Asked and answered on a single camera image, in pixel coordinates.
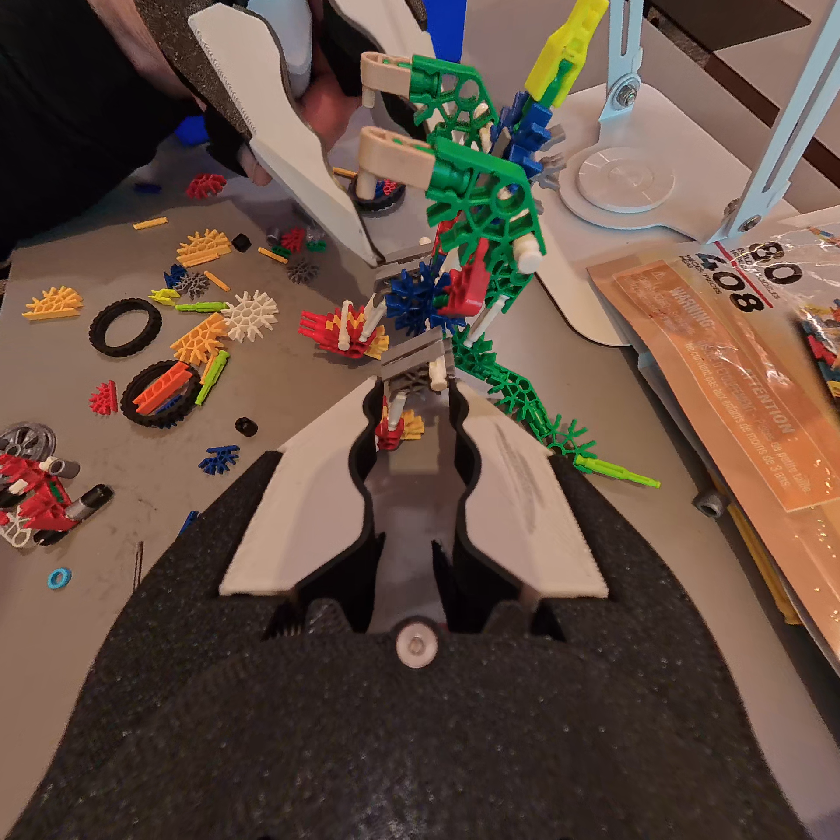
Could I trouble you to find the multicoloured construction toy model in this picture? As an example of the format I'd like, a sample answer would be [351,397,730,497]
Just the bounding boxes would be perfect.
[298,49,660,490]

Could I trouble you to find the orange connector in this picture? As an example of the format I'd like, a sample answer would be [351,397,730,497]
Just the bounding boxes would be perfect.
[131,362,193,416]

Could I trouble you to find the long tan rod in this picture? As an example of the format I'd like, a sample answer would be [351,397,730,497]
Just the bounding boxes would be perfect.
[728,505,802,624]

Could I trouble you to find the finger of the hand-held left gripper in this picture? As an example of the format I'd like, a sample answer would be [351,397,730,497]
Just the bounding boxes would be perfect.
[188,5,383,268]
[325,0,439,67]

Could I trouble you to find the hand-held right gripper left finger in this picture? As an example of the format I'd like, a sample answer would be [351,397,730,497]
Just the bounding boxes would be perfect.
[218,377,385,599]

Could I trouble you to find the yellow half-circle connector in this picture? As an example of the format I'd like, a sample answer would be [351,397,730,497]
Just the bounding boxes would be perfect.
[176,230,232,263]

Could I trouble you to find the red connector rack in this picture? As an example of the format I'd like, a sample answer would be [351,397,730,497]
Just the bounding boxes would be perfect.
[0,453,73,532]

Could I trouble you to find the large yellow fan connector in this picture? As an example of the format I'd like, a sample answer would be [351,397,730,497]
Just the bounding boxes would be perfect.
[169,313,229,366]

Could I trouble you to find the K'nex instruction bag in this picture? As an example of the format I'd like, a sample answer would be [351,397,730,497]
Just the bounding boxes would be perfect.
[587,206,840,647]

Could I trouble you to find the person's left hand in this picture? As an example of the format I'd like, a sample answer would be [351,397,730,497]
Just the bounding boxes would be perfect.
[292,51,363,151]

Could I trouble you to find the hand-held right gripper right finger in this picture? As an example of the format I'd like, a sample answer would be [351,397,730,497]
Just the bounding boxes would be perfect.
[448,379,609,603]

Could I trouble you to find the empty blue plastic bin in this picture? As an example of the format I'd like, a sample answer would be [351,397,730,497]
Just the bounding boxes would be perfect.
[430,0,468,63]

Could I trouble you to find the black rubber tyre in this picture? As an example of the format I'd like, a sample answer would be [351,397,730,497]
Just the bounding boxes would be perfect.
[120,360,202,429]
[346,167,406,214]
[88,298,164,358]

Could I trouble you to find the yellow clip connector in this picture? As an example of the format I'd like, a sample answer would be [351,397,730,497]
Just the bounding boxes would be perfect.
[525,0,610,109]

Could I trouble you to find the pale slotted stand strut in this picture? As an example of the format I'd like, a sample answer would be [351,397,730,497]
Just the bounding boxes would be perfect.
[600,0,647,122]
[712,0,840,244]

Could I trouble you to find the short dark green rod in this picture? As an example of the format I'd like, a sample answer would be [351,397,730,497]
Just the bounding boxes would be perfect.
[543,59,573,109]

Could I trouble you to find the white snowflake connector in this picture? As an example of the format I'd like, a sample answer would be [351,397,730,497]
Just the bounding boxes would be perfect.
[222,290,280,343]

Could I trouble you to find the grey spoked wheel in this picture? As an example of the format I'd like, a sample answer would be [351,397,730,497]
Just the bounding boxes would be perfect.
[0,422,58,470]

